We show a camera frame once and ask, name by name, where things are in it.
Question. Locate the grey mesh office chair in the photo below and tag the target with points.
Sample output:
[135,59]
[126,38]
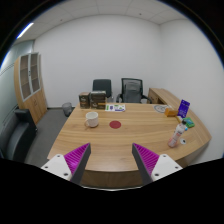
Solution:
[131,91]

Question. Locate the round grey coaster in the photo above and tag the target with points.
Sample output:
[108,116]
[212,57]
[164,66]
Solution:
[160,108]

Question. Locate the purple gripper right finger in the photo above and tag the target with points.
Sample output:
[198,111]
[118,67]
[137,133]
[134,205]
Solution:
[152,166]

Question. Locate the clear plastic water bottle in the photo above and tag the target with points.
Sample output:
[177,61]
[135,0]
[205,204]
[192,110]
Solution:
[180,129]

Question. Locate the red round coaster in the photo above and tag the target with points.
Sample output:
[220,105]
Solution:
[115,124]

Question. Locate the grey waste bin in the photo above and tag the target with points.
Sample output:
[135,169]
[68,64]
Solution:
[67,109]

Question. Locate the dark brown box left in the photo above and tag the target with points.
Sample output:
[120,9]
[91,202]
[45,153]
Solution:
[84,99]

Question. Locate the black office chair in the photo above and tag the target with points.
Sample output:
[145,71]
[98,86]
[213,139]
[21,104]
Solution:
[103,85]

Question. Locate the dark brown box right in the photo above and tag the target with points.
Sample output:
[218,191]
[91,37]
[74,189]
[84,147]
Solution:
[98,99]

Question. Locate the white ceramic mug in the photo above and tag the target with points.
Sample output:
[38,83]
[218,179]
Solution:
[91,119]

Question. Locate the white bottle cap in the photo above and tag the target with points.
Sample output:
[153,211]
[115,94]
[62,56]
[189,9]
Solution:
[182,141]

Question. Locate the green sponge pack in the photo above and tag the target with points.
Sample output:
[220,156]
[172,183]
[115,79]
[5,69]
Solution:
[189,122]

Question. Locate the white green leaflet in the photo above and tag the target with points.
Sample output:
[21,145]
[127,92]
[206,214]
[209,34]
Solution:
[115,107]

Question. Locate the wooden bookcase with glass doors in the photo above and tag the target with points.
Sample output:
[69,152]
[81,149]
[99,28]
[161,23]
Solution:
[28,85]

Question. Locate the dark brown box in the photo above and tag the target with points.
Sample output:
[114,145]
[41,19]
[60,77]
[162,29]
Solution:
[98,99]
[84,99]

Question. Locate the black leather sofa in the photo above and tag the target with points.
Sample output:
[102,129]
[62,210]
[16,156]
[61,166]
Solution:
[17,135]

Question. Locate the wooden side cabinet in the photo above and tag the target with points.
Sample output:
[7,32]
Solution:
[163,96]

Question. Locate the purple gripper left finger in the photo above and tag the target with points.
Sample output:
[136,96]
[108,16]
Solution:
[70,166]

